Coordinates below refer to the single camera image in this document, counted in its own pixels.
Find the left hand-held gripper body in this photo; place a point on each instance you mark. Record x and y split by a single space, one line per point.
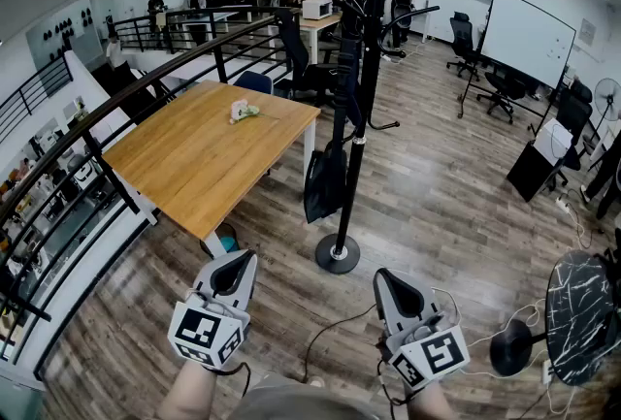
204 333

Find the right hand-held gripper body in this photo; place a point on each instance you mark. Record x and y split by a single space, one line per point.
436 352

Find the black bag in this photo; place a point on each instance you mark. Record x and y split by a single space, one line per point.
324 185

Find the black metal coat rack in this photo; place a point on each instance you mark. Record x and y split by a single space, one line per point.
371 44

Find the person's right forearm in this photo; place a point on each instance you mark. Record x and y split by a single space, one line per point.
432 403

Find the person's left forearm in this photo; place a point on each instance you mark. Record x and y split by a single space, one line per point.
186 394

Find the blue trash bin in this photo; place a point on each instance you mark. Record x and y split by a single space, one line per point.
227 243

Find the person's grey clothing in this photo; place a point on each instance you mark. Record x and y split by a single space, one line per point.
301 403

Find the person's shoe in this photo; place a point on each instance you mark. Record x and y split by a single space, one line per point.
316 381

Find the round black marble table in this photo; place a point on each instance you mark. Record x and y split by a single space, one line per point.
577 316

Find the wooden table with white legs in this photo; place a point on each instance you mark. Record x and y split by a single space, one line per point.
204 156

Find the white power strip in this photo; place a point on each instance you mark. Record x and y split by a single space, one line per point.
563 204

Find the black cabinet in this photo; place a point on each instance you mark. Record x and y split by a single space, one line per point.
531 173

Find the pink artificial flower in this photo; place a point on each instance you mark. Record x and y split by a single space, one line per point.
240 110

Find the white box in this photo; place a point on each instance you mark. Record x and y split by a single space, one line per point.
553 139

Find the black metal railing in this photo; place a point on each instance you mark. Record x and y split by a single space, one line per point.
121 95

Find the blue chair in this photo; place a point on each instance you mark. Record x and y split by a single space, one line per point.
254 82

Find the black low office chair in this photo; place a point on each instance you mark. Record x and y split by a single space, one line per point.
504 88

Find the black office chair with headrest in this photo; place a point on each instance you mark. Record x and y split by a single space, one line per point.
575 112

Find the black high-back office chair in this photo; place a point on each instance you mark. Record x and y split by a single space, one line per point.
296 49

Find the black standing fan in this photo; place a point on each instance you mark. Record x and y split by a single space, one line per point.
609 98

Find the black mesh office chair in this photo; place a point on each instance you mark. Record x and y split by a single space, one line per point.
462 37

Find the light wooden table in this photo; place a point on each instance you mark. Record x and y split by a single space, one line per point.
315 24

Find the white rolling whiteboard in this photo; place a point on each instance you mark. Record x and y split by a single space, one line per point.
526 35

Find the white microwave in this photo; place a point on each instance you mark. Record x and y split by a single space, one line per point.
316 8

